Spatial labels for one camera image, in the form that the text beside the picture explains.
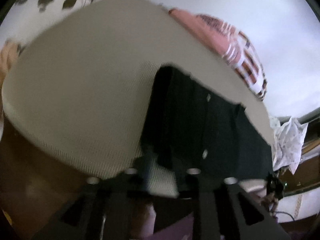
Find white patterned crumpled cloth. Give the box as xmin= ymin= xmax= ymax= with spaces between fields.
xmin=269 ymin=115 xmax=308 ymax=174

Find beige mattress cover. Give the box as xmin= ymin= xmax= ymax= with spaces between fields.
xmin=2 ymin=0 xmax=273 ymax=198

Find black pants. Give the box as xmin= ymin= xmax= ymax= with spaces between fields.
xmin=140 ymin=66 xmax=273 ymax=197

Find floral white pillow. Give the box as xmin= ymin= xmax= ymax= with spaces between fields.
xmin=1 ymin=0 xmax=99 ymax=80

